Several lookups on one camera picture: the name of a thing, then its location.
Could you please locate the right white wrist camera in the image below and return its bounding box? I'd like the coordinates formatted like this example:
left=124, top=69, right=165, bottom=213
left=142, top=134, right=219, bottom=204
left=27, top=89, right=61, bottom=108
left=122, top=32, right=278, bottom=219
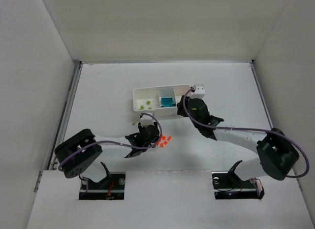
left=191, top=84, right=205, bottom=99

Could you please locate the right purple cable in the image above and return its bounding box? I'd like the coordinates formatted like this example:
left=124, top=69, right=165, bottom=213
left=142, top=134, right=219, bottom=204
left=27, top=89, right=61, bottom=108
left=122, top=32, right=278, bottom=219
left=183, top=86, right=310, bottom=178

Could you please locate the purple cable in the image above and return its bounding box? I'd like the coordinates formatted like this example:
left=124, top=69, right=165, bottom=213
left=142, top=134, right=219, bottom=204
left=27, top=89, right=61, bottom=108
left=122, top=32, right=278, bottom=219
left=183, top=86, right=310, bottom=178
left=58, top=113, right=163, bottom=172

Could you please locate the white three-compartment container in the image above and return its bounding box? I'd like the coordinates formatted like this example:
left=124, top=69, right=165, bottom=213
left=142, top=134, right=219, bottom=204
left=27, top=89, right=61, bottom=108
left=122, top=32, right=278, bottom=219
left=132, top=84, right=190, bottom=117

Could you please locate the square teal lego brick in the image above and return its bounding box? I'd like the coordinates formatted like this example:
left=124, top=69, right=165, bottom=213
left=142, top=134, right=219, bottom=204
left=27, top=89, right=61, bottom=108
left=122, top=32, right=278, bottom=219
left=160, top=103, right=176, bottom=108

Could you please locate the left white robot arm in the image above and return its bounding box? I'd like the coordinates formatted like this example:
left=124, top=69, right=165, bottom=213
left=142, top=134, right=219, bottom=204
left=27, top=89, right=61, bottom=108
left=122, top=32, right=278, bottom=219
left=54, top=121, right=161, bottom=183

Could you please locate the long teal lego brick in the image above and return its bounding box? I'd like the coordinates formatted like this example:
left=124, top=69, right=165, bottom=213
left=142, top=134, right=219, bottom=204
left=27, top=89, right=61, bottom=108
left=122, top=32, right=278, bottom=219
left=160, top=97, right=174, bottom=105

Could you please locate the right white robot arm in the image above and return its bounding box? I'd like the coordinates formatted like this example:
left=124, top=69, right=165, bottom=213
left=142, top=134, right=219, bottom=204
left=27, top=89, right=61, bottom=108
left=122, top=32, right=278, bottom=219
left=177, top=96, right=299, bottom=181

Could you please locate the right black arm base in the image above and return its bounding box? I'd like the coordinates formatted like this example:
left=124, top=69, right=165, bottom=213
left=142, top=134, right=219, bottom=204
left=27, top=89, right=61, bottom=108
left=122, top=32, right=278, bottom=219
left=212, top=161, right=265, bottom=200

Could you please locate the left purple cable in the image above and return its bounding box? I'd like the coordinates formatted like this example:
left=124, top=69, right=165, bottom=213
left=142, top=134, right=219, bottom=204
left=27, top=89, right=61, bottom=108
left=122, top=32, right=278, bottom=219
left=58, top=113, right=163, bottom=172

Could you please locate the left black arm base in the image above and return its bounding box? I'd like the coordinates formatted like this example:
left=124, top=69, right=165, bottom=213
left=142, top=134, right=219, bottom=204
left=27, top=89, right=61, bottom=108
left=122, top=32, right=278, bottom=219
left=79, top=162, right=126, bottom=200

